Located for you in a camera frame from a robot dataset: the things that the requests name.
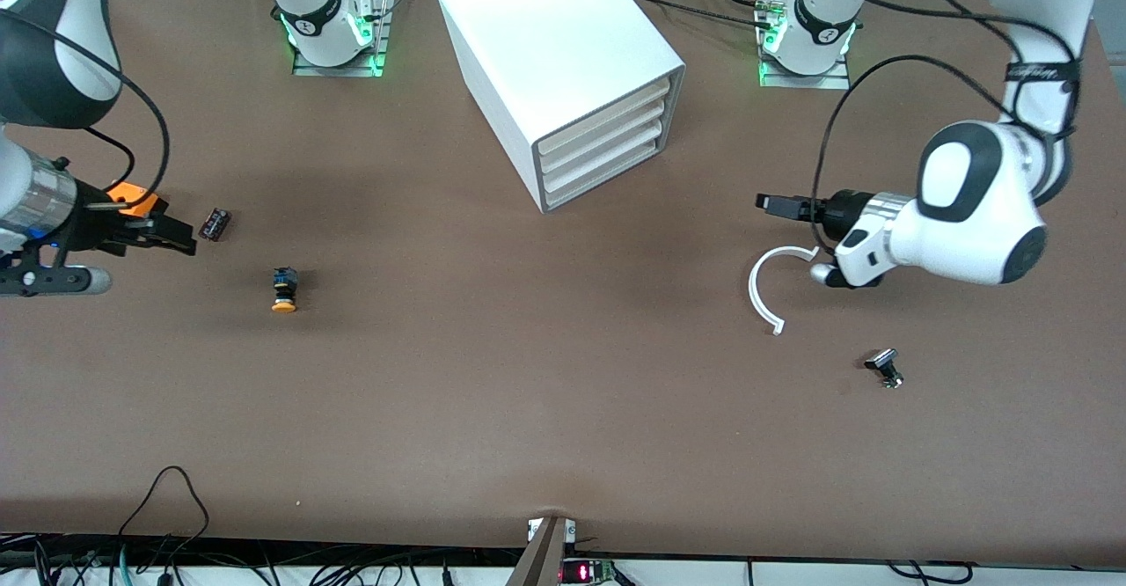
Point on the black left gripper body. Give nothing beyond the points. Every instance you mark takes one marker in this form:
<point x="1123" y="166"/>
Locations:
<point x="846" y="208"/>

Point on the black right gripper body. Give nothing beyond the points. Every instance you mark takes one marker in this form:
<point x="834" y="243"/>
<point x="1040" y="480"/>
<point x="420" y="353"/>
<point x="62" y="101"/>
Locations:
<point x="95" y="223"/>

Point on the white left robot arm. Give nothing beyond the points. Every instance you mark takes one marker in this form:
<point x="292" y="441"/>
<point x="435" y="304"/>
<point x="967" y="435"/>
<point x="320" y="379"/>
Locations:
<point x="968" y="208"/>

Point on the yellow push button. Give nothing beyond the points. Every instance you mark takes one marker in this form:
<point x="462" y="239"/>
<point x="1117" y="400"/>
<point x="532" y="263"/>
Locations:
<point x="284" y="291"/>

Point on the orange box with black base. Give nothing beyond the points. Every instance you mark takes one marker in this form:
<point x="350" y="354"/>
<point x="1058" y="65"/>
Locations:
<point x="132" y="194"/>

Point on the small black contact block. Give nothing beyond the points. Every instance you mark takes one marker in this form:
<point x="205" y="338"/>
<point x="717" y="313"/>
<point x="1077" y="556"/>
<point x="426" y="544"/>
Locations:
<point x="214" y="224"/>

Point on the white curved plastic arc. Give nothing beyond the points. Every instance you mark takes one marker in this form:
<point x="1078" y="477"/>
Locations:
<point x="753" y="291"/>

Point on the device with red LED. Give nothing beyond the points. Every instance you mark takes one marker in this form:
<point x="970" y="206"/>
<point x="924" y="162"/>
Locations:
<point x="585" y="572"/>

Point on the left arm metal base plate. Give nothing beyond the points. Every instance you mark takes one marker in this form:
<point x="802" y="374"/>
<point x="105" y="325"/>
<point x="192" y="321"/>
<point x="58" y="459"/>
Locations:
<point x="805" y="82"/>

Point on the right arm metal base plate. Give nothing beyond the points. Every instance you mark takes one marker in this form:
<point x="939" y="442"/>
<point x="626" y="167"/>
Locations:
<point x="339" y="69"/>

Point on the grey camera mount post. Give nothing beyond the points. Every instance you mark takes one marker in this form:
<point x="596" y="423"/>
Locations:
<point x="541" y="560"/>

